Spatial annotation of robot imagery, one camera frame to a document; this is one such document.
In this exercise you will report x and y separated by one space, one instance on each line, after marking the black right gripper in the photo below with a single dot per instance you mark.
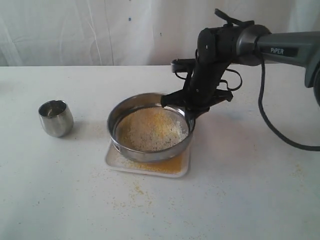
200 91

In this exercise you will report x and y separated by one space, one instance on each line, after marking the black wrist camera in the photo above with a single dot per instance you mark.
183 65

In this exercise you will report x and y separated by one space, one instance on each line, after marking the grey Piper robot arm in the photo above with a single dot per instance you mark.
219 47

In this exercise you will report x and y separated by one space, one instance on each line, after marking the yellow and white grain mix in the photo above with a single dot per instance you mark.
151 129

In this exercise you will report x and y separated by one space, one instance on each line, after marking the white square plastic tray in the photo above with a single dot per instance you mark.
175 167

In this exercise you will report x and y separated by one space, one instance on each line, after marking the stainless steel cup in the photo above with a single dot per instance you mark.
56 118

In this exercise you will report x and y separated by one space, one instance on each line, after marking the round steel mesh sieve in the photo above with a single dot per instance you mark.
140 101

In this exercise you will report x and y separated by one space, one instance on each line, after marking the white backdrop curtain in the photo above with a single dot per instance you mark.
130 32

